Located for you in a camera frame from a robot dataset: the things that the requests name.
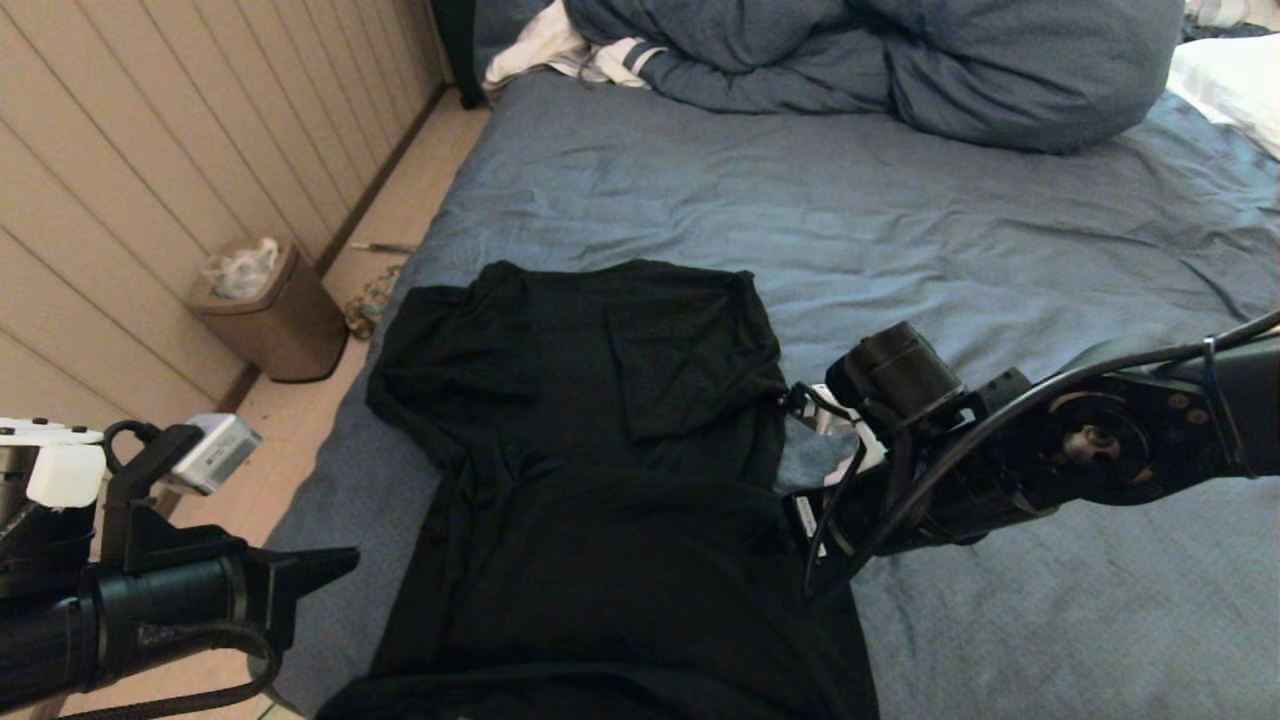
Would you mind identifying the white crumpled cloth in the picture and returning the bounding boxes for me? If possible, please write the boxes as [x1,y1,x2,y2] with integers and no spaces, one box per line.
[1185,0,1280,31]

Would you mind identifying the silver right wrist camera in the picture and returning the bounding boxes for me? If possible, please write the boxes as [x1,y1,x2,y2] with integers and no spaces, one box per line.
[800,385,888,483]

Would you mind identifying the black left gripper cable loop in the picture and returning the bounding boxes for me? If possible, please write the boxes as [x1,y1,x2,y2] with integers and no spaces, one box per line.
[55,620,283,720]

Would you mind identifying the colourful rope toy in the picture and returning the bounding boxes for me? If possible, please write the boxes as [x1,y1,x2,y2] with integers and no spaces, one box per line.
[345,264,403,341]

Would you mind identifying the bed with blue sheet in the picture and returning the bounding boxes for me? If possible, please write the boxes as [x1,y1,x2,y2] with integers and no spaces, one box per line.
[250,70,1280,720]

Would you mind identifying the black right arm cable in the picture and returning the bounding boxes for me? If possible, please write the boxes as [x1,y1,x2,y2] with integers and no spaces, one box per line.
[800,310,1280,601]

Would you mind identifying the blue bunched duvet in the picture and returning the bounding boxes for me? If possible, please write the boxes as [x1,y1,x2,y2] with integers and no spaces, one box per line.
[560,0,1183,156]

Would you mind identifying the black bedside furniture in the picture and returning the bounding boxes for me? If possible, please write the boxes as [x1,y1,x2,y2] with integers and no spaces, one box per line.
[430,0,488,111]

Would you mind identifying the brown trash bin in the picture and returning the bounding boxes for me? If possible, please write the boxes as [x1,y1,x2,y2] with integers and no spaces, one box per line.
[187,238,350,384]

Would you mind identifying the white pillow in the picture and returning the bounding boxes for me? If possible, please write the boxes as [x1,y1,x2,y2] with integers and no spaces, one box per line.
[1165,35,1280,163]

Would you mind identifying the white striped garment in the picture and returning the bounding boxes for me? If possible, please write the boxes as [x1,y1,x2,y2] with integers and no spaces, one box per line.
[484,0,666,93]

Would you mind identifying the clear plastic bin bag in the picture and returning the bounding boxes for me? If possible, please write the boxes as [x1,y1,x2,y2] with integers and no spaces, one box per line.
[200,238,281,301]

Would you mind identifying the black printed t-shirt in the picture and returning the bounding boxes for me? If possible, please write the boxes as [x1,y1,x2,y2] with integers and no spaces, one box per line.
[318,258,881,720]

